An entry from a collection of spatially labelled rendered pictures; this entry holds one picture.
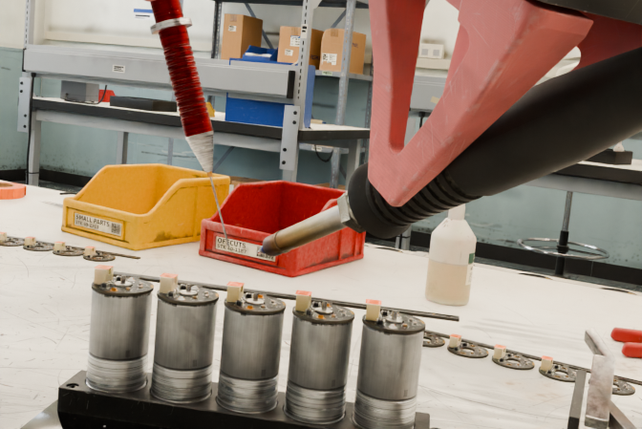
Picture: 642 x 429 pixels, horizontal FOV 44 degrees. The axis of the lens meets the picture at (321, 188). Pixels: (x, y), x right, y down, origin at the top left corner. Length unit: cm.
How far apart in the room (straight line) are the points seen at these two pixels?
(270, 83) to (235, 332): 261
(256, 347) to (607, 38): 18
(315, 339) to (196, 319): 5
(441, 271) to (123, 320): 32
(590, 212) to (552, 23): 455
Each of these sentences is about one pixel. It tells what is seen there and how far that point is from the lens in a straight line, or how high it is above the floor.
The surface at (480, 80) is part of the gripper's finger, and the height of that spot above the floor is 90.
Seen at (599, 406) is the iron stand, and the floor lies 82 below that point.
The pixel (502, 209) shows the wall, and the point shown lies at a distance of 480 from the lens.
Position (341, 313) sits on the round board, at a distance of 32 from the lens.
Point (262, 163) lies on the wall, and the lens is 537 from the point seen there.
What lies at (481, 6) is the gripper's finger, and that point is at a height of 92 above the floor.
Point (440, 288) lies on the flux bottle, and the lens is 60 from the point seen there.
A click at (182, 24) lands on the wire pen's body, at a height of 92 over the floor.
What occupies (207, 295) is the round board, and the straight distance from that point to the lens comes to 33.
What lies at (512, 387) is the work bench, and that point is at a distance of 45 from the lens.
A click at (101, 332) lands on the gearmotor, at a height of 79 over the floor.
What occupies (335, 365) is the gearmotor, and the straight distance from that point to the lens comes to 31.
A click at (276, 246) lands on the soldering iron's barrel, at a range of 29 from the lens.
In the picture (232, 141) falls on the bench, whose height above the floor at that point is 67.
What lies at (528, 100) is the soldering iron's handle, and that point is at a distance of 20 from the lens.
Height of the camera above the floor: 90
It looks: 7 degrees down
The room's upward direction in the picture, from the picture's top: 5 degrees clockwise
